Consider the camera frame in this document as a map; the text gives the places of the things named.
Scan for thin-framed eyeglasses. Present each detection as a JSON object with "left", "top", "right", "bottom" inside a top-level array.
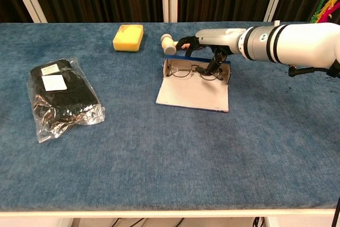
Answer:
[{"left": 166, "top": 60, "right": 225, "bottom": 82}]

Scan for black cable bundle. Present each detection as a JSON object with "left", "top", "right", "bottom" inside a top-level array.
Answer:
[
  {"left": 251, "top": 216, "right": 267, "bottom": 227},
  {"left": 106, "top": 217, "right": 186, "bottom": 227}
]

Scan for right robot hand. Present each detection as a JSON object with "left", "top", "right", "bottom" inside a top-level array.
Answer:
[{"left": 176, "top": 28, "right": 247, "bottom": 75}]

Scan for black item in plastic bag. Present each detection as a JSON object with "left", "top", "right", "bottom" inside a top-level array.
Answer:
[{"left": 27, "top": 56, "right": 106, "bottom": 144}]

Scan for blue rectangular box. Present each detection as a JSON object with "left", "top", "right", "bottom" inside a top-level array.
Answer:
[{"left": 155, "top": 54, "right": 232, "bottom": 113}]

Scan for colourful feather shuttlecock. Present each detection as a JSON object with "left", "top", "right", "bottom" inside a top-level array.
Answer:
[{"left": 309, "top": 0, "right": 340, "bottom": 24}]

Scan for yellow sponge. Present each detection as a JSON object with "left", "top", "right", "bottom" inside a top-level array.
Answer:
[{"left": 112, "top": 24, "right": 145, "bottom": 53}]

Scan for small wooden mallet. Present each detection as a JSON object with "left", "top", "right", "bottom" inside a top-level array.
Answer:
[{"left": 159, "top": 33, "right": 192, "bottom": 55}]

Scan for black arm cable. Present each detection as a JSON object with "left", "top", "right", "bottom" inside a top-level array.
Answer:
[{"left": 287, "top": 58, "right": 340, "bottom": 79}]

